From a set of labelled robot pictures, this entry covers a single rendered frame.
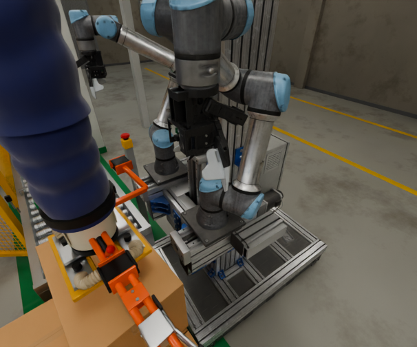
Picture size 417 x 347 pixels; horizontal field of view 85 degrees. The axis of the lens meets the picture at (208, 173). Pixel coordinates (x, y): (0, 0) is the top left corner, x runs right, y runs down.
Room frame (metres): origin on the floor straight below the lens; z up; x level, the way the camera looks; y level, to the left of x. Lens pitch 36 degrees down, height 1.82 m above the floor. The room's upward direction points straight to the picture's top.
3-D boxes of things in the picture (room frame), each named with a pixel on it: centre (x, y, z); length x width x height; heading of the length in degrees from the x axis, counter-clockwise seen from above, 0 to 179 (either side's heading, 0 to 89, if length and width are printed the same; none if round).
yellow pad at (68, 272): (0.51, 0.51, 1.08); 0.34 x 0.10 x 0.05; 42
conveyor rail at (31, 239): (1.56, 1.67, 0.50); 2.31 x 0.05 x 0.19; 39
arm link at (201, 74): (0.41, 0.02, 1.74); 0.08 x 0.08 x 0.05
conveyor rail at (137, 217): (1.97, 1.17, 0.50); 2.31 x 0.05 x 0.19; 39
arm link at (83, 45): (1.18, 0.56, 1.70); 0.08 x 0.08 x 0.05
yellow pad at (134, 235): (0.64, 0.37, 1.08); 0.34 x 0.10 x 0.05; 42
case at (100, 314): (0.56, 0.45, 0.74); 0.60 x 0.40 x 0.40; 42
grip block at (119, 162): (0.97, 0.45, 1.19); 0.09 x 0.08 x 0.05; 132
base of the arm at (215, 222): (0.74, -0.02, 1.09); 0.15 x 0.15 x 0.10
